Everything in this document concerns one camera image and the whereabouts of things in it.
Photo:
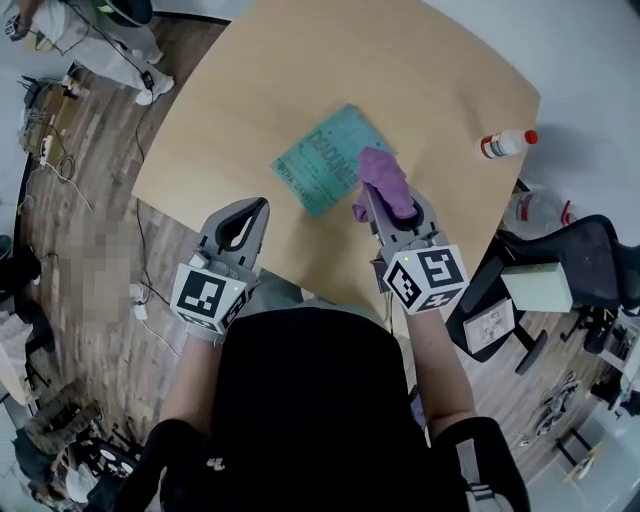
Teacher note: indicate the black office chair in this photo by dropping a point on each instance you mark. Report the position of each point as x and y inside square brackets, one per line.
[590, 260]

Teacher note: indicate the person's black top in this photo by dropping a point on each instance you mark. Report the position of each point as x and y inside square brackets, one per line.
[320, 415]

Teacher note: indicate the white power strip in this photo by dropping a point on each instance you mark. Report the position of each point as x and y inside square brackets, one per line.
[46, 149]

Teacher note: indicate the clear plastic jug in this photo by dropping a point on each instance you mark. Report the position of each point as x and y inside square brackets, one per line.
[532, 210]

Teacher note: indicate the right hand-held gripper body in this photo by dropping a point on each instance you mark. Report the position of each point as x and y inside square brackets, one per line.
[425, 272]

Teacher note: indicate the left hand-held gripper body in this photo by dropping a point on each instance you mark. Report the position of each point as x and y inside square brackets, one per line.
[212, 290]

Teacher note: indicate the black power brick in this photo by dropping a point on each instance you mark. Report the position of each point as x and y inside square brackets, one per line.
[147, 79]

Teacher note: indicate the person's right forearm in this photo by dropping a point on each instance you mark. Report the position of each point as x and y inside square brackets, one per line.
[440, 360]

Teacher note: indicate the white bottle with red cap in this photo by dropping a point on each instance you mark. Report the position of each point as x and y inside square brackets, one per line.
[506, 142]

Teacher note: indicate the purple cloth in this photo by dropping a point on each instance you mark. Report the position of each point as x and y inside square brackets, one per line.
[384, 181]

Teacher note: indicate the person's left forearm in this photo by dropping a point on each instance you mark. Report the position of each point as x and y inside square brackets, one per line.
[195, 375]

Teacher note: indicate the person's grey trousers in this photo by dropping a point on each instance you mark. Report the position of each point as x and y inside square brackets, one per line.
[300, 295]

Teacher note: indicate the pale green box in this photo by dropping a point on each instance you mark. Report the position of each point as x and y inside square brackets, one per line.
[537, 287]

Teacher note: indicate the camouflage bag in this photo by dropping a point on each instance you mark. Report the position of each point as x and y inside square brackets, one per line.
[60, 417]

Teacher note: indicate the teal book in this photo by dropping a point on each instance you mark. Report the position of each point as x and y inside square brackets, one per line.
[320, 160]

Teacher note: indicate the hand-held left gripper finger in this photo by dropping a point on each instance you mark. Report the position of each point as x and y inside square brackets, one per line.
[260, 227]
[227, 214]

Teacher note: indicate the white printed paper sheet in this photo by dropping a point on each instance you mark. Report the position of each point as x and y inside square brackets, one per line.
[490, 326]

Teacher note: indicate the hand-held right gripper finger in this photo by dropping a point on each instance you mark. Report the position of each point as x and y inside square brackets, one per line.
[425, 212]
[379, 217]

